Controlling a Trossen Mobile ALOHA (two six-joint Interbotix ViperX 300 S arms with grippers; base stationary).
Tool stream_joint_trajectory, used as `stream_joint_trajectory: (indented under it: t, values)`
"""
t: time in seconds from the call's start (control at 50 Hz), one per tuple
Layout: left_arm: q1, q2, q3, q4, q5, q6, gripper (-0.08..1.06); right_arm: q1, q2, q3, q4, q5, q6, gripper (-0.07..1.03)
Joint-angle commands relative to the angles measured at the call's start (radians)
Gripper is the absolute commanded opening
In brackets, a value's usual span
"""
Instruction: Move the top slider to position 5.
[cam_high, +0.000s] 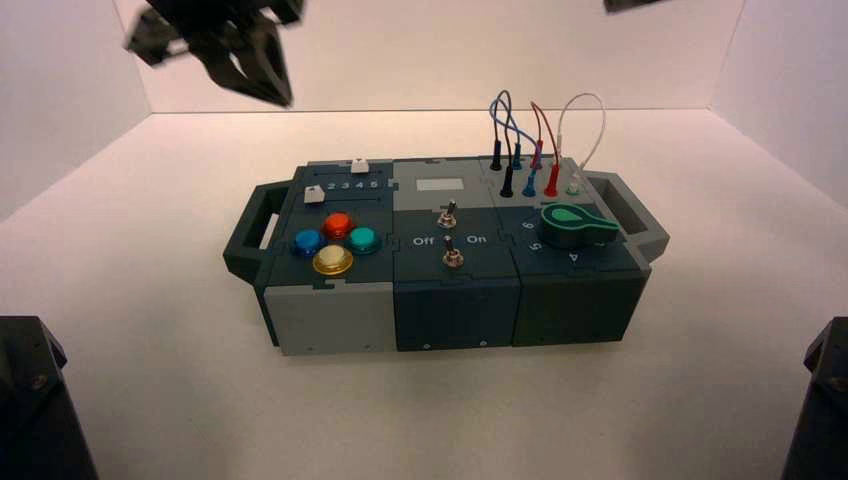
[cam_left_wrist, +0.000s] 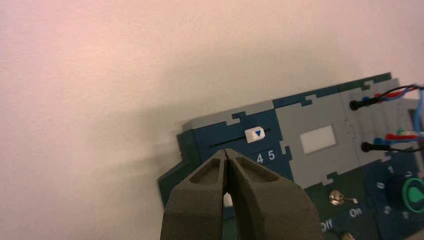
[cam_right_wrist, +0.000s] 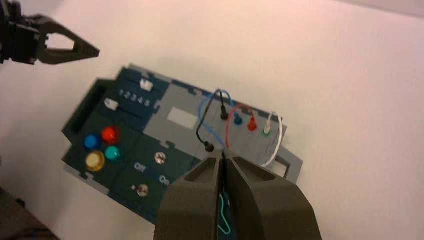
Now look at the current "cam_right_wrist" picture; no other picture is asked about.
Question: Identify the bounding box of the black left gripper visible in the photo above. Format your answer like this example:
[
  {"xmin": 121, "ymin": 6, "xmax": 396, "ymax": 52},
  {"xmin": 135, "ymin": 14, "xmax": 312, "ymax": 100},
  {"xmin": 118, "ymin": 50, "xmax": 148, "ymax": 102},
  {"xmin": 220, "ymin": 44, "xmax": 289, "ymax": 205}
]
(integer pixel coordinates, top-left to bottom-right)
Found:
[{"xmin": 0, "ymin": 0, "xmax": 101, "ymax": 66}]

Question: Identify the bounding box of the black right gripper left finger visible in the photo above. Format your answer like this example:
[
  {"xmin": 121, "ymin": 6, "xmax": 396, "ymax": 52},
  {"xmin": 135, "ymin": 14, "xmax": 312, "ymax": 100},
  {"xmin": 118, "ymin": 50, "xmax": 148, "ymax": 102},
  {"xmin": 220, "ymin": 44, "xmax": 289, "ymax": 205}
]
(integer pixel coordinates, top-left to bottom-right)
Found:
[{"xmin": 153, "ymin": 157, "xmax": 222, "ymax": 240}]

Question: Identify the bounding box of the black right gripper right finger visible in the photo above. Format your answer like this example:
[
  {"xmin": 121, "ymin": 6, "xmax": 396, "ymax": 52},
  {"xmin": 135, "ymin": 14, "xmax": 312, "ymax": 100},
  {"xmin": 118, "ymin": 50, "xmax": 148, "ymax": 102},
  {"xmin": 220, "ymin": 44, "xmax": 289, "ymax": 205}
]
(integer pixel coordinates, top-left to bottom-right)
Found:
[{"xmin": 223, "ymin": 154, "xmax": 323, "ymax": 240}]

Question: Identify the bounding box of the white slider knob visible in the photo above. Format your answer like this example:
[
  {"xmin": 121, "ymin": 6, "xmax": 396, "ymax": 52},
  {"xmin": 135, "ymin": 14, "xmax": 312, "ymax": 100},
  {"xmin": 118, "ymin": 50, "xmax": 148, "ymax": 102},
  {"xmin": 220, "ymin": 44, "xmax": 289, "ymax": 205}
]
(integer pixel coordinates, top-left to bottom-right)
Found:
[
  {"xmin": 103, "ymin": 98, "xmax": 119, "ymax": 112},
  {"xmin": 139, "ymin": 78, "xmax": 155, "ymax": 92}
]

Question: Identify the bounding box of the red round push button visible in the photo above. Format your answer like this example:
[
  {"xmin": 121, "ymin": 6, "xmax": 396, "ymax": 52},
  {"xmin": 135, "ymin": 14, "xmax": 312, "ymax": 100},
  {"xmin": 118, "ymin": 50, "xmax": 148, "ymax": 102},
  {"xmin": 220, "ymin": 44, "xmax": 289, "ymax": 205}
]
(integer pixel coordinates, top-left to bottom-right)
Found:
[{"xmin": 101, "ymin": 125, "xmax": 121, "ymax": 145}]

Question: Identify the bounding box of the teal round push button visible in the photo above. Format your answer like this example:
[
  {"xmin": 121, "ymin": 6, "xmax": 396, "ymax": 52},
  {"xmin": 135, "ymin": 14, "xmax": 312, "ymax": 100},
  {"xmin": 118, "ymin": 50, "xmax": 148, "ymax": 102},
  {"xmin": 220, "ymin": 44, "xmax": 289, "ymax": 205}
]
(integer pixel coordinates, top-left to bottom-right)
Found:
[{"xmin": 104, "ymin": 145, "xmax": 123, "ymax": 163}]

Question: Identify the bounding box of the blue round push button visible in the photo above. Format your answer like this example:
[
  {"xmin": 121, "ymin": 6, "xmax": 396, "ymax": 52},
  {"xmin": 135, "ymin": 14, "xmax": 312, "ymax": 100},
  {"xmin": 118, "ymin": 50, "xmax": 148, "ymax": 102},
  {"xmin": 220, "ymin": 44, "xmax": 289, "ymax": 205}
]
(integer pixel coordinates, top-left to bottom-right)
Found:
[{"xmin": 83, "ymin": 133, "xmax": 102, "ymax": 151}]

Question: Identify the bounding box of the yellow round push button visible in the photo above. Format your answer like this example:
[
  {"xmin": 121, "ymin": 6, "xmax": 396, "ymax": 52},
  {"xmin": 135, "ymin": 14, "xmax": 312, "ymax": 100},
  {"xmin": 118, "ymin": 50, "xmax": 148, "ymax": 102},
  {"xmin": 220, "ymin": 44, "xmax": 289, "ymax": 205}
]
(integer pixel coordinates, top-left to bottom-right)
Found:
[{"xmin": 85, "ymin": 150, "xmax": 106, "ymax": 172}]

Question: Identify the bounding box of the dark teal grey control box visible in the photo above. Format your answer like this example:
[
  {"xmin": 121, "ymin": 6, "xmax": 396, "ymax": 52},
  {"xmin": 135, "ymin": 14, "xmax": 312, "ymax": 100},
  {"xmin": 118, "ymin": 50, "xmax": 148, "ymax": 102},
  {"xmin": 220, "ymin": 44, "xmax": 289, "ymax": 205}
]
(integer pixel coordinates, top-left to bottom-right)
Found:
[{"xmin": 61, "ymin": 63, "xmax": 304, "ymax": 226}]

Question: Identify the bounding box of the white jumper cable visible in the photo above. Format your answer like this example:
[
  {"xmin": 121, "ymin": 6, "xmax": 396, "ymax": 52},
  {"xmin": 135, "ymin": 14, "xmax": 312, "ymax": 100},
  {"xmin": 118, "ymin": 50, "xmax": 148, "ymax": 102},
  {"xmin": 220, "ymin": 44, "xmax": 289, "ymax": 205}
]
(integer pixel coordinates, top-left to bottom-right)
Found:
[{"xmin": 259, "ymin": 110, "xmax": 284, "ymax": 168}]

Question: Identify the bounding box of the red jumper cable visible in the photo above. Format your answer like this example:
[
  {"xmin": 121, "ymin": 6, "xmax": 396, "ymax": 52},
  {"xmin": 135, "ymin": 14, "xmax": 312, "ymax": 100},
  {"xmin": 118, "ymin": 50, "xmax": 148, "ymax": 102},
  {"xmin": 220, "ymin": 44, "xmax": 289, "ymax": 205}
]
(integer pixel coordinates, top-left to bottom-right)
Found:
[{"xmin": 225, "ymin": 103, "xmax": 259, "ymax": 150}]

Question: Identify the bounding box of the blue jumper cable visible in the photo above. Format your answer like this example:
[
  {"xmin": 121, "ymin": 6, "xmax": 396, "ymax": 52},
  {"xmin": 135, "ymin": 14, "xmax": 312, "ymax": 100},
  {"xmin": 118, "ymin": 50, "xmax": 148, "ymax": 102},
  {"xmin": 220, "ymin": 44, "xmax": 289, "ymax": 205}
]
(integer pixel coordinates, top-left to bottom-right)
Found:
[{"xmin": 198, "ymin": 89, "xmax": 244, "ymax": 150}]

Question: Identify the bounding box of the black jumper cable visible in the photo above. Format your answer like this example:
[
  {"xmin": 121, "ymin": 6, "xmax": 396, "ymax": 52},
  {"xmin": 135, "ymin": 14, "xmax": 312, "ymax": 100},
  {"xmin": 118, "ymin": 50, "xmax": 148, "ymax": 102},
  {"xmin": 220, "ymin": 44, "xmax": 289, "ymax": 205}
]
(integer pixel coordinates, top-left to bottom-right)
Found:
[{"xmin": 196, "ymin": 89, "xmax": 230, "ymax": 154}]

